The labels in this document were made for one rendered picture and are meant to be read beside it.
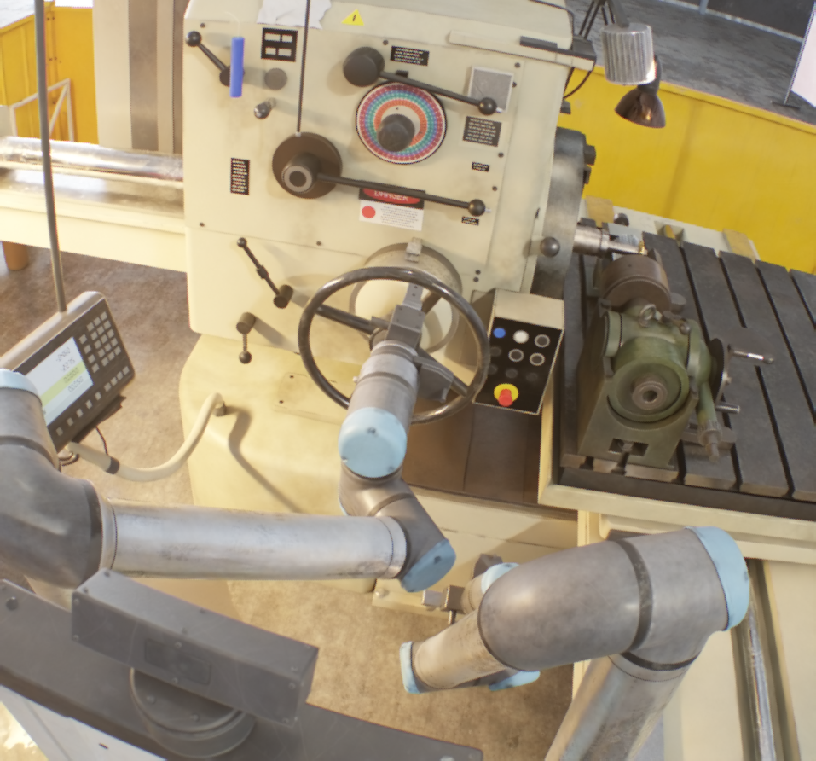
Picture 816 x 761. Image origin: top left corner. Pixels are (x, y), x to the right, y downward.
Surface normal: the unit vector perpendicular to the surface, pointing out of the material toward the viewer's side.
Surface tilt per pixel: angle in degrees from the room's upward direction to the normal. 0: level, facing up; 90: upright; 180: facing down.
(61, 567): 74
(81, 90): 90
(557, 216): 55
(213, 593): 0
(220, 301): 90
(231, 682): 62
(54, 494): 26
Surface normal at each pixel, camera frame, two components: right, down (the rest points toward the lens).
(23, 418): 0.66, -0.74
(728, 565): 0.21, -0.54
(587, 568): -0.36, -0.76
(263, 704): -0.15, 0.14
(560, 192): -0.02, -0.16
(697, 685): 0.12, -0.78
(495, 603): -0.83, -0.40
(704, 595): 0.21, -0.11
